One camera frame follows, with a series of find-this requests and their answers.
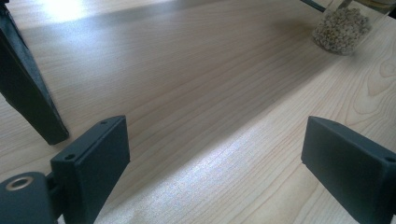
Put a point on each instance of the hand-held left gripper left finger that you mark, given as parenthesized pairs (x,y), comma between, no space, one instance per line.
(93,161)

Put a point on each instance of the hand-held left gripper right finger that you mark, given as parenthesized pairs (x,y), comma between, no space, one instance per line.
(355,168)

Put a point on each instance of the black riser shelf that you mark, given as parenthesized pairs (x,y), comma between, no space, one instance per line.
(21,87)

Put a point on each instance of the glass jar with beige grains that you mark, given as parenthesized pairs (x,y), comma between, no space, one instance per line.
(341,28)

